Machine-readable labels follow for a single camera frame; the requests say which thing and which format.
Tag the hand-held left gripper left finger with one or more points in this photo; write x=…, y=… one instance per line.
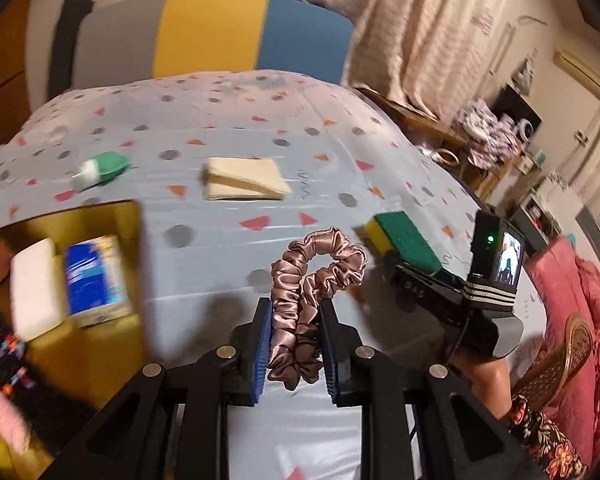
x=260, y=355

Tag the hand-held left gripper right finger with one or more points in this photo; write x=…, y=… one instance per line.
x=330, y=355

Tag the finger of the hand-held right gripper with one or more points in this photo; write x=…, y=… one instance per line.
x=452, y=279
x=410, y=285

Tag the yellow and green sponge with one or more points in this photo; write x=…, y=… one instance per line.
x=405, y=235

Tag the pink satin scrunchie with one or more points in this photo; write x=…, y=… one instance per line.
x=290, y=285

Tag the gold tray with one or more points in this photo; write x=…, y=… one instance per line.
x=110, y=360

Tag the blue tissue pack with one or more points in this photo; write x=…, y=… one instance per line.
x=97, y=277

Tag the black hair wig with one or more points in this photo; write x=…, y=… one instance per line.
x=45, y=410

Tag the pink towel roll blue band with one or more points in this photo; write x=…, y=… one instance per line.
x=2, y=410

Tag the person's right forearm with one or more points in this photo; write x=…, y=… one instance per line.
x=485, y=382

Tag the wicker chair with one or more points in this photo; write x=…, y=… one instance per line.
x=570, y=355

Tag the pink quilt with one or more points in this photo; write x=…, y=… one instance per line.
x=580, y=290

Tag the floral print clothing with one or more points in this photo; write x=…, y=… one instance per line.
x=550, y=440

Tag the floral fabric bag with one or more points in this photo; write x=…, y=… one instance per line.
x=485, y=132

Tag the wooden side desk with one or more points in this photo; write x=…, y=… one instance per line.
x=415, y=120

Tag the white round appliance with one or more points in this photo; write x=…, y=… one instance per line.
x=525, y=130

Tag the beige folded cloth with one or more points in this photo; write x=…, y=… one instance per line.
x=245, y=177

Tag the white foam sponge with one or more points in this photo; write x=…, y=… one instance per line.
x=37, y=285

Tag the printed light blue tablecloth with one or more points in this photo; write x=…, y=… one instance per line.
x=205, y=125

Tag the green and white bottle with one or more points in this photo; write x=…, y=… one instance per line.
x=102, y=165

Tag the beige curtain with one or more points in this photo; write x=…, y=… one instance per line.
x=405, y=30

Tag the grey yellow blue headboard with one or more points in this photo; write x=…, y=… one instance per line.
x=205, y=35

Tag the wooden cabinet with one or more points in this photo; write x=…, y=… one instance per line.
x=5, y=80

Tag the wall air conditioner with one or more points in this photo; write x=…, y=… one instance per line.
x=582, y=72

